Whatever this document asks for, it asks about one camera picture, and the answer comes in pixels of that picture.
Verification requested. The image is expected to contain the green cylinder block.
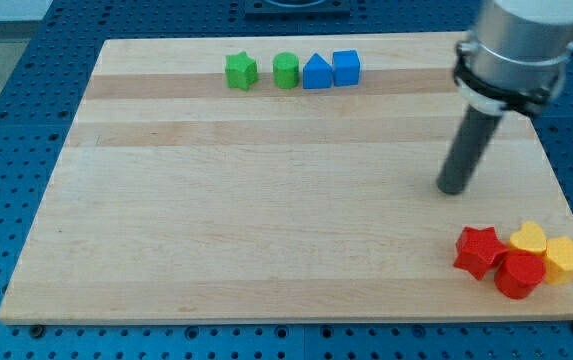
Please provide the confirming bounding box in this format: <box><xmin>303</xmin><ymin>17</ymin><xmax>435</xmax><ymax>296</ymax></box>
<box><xmin>272</xmin><ymin>52</ymin><xmax>299</xmax><ymax>89</ymax></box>

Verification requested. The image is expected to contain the yellow hexagon block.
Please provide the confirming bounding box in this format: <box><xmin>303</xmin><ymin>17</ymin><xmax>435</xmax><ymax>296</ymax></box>
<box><xmin>543</xmin><ymin>237</ymin><xmax>573</xmax><ymax>286</ymax></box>

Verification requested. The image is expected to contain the red star block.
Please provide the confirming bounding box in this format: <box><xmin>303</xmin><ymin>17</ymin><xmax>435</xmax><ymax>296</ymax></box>
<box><xmin>453</xmin><ymin>226</ymin><xmax>509</xmax><ymax>281</ymax></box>

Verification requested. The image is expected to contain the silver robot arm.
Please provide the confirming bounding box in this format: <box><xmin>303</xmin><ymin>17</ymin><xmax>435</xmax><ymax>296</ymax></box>
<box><xmin>453</xmin><ymin>0</ymin><xmax>573</xmax><ymax>118</ymax></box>

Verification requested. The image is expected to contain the wooden board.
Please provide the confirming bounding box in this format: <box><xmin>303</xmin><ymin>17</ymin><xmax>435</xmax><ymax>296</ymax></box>
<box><xmin>0</xmin><ymin>32</ymin><xmax>573</xmax><ymax>325</ymax></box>

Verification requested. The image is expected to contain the green star block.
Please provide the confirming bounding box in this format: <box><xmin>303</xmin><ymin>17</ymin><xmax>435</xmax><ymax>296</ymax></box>
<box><xmin>225</xmin><ymin>51</ymin><xmax>258</xmax><ymax>91</ymax></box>

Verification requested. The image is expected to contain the blue cube block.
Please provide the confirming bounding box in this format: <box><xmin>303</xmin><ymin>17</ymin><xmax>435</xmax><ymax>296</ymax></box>
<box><xmin>332</xmin><ymin>50</ymin><xmax>361</xmax><ymax>87</ymax></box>

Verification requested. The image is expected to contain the yellow heart block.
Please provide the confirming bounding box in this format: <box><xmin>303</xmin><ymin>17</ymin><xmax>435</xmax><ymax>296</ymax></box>
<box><xmin>507</xmin><ymin>221</ymin><xmax>547</xmax><ymax>255</ymax></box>

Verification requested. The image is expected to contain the blue house-shaped block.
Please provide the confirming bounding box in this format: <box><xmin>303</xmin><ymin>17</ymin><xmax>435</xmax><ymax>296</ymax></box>
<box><xmin>303</xmin><ymin>53</ymin><xmax>333</xmax><ymax>90</ymax></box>

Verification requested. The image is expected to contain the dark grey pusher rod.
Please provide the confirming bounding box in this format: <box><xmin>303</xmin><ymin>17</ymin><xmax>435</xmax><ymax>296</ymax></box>
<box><xmin>436</xmin><ymin>106</ymin><xmax>503</xmax><ymax>195</ymax></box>

